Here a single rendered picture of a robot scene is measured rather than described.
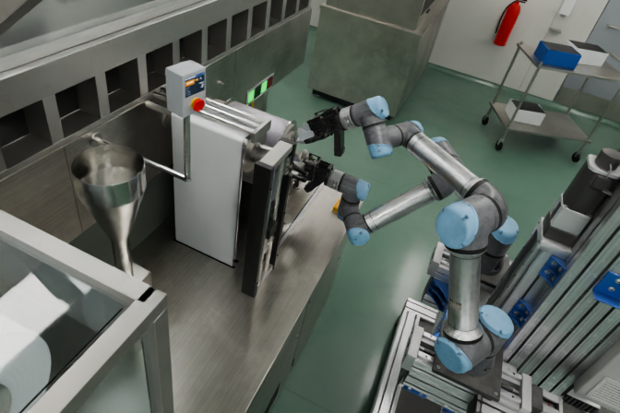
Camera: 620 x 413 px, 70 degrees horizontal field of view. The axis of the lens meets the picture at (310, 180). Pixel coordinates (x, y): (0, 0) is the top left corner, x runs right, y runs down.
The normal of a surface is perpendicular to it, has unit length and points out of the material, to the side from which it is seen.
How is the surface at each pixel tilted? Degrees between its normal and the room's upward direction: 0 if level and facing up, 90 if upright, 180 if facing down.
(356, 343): 0
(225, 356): 0
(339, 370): 0
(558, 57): 90
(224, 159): 90
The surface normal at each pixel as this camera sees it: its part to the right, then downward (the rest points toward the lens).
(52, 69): 0.90, 0.36
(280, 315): 0.16, -0.78
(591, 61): 0.07, 0.63
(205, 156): -0.40, 0.52
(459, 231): -0.82, 0.11
